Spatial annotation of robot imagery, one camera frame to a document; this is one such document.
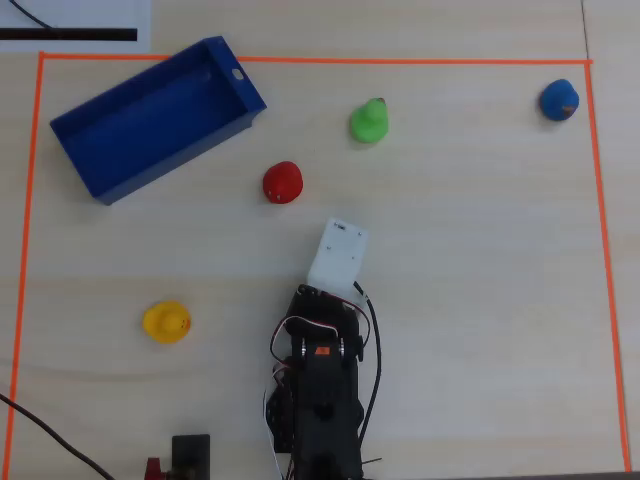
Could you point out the black camera stand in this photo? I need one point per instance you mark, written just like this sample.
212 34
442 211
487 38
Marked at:
191 452

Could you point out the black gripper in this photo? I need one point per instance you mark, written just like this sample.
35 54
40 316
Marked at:
311 298

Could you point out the orange tape strip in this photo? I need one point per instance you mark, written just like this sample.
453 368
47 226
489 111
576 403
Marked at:
605 250
25 250
400 61

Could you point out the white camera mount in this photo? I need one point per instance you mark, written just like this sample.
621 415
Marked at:
340 255

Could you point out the green rubber duck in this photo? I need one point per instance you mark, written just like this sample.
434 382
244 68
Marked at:
369 122

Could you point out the blue rubber duck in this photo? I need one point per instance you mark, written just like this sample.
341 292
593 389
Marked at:
559 100

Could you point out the blue plastic box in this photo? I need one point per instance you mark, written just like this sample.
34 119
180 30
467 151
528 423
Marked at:
150 125

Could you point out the red clamp knob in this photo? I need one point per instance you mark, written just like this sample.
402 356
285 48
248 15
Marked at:
155 470

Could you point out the red rubber duck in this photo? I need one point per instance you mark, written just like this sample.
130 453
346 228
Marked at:
282 182

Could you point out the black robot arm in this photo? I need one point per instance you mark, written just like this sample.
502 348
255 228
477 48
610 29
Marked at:
325 400

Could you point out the yellow rubber duck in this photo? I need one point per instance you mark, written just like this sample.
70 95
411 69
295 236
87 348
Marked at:
165 322

